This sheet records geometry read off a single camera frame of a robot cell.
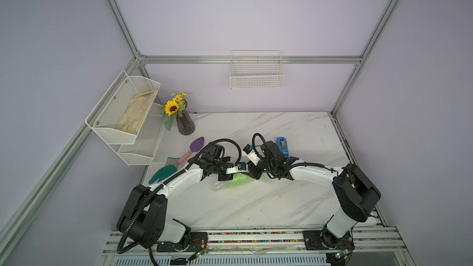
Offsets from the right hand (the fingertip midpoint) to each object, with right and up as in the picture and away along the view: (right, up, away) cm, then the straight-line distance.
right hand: (245, 169), depth 87 cm
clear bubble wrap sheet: (-10, -6, -5) cm, 13 cm away
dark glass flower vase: (-34, +23, +17) cm, 45 cm away
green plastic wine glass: (-3, -4, -3) cm, 5 cm away
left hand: (-5, 0, -2) cm, 5 cm away
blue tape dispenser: (+21, +10, +13) cm, 26 cm away
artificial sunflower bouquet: (-36, +30, +4) cm, 47 cm away
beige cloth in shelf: (-49, +24, -10) cm, 56 cm away
